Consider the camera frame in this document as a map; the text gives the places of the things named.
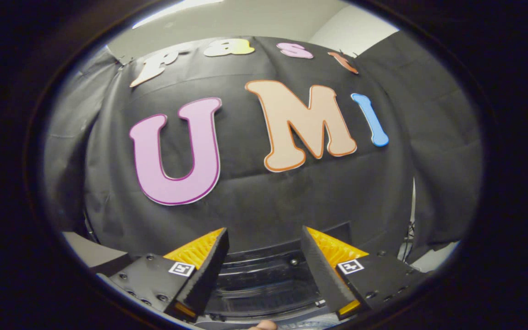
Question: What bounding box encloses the black cables and stand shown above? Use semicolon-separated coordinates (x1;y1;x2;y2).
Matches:
401;178;418;263

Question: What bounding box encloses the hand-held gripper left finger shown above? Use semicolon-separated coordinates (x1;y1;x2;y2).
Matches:
95;227;230;322

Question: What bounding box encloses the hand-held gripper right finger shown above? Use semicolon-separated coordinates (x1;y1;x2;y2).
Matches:
301;225;429;321

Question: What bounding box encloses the black backdrop cloth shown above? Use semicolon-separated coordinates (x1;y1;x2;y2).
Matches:
44;31;484;264

